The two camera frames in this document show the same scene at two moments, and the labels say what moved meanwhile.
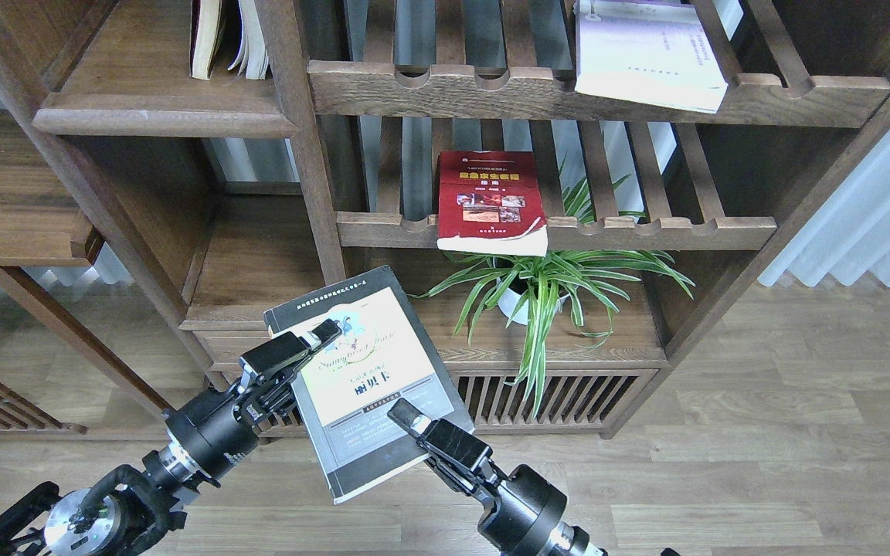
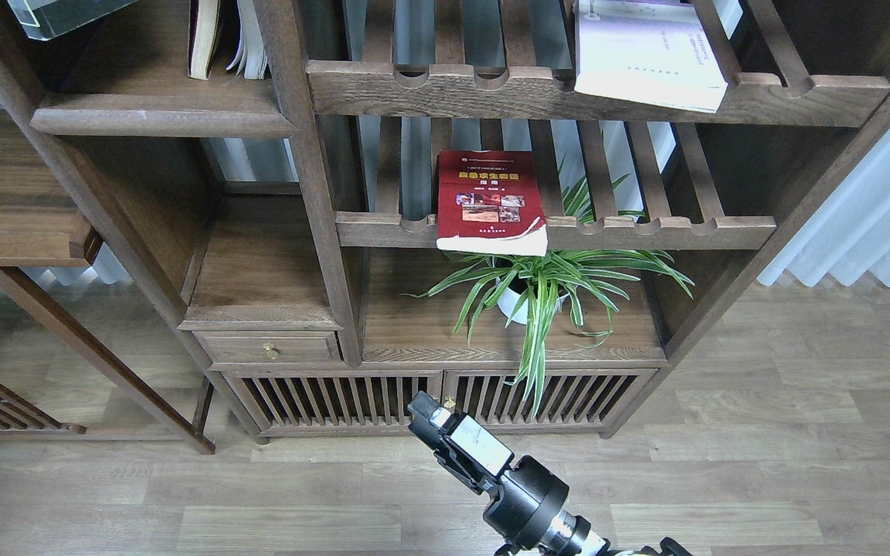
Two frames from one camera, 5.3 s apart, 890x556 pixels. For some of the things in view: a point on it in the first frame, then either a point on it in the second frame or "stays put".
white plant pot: x=511 y=303 stays put
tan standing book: x=205 y=29 stays put
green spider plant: x=541 y=293 stays put
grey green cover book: x=343 y=397 -> x=46 y=19
